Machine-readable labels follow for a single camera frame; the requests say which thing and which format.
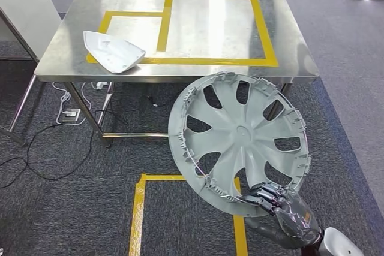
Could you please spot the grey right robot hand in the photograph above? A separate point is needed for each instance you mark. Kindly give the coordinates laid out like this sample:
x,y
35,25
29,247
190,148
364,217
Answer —
x,y
297,222

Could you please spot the silver plastic hubcap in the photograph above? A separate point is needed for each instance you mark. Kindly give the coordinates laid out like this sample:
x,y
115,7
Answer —
x,y
241,133

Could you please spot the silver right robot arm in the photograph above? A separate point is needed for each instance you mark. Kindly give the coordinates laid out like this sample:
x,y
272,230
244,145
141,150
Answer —
x,y
340,244

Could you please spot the stainless steel workbench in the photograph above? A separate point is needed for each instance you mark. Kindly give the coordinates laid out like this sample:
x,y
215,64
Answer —
x,y
285,47

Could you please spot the white plastic shell part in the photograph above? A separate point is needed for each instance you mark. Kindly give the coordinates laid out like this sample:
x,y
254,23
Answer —
x,y
114,53

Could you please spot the yellow tape square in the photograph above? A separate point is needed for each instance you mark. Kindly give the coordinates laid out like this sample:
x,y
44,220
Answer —
x,y
137,214

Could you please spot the white power strip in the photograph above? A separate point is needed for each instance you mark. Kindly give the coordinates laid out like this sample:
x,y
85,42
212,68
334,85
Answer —
x,y
100,85

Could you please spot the metal floor socket box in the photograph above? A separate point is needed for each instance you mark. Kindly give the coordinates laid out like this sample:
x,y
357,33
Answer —
x,y
71,115

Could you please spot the white desk with steel frame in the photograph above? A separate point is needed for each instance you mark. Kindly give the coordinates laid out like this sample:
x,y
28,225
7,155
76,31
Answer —
x,y
26,8

